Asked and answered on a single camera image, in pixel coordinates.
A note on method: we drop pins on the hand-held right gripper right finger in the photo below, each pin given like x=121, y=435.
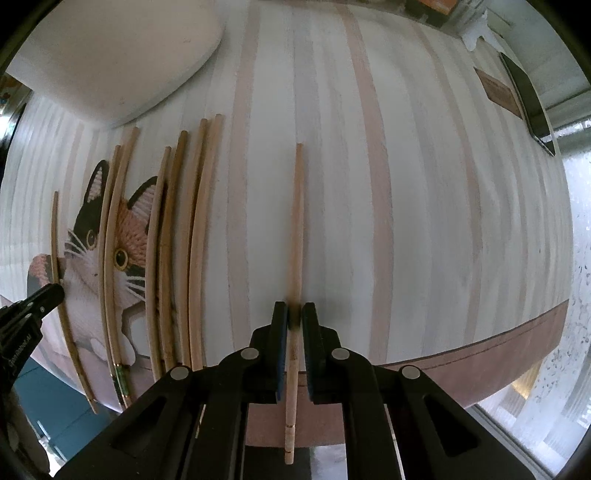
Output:
x=311, y=355

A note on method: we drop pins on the brown square coaster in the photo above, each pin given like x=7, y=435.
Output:
x=498, y=92

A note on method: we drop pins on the black smartphone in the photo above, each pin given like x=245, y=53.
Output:
x=531, y=106

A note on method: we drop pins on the striped cat print mat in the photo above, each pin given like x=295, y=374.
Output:
x=392, y=230

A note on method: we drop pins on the orange seasoning packet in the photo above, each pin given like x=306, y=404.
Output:
x=434, y=5

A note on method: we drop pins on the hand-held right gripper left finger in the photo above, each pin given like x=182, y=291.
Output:
x=279, y=355

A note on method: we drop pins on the group of wooden chopsticks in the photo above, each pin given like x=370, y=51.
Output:
x=199, y=240

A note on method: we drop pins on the cream utensil holder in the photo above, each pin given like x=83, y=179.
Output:
x=124, y=55

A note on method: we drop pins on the blue cabinet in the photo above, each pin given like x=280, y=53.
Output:
x=60, y=410

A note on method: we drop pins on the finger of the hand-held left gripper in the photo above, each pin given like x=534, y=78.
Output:
x=39, y=300

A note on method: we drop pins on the white plastic wrapper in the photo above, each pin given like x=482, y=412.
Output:
x=478, y=32

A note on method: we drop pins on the light wooden chopstick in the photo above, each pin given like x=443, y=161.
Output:
x=294, y=230

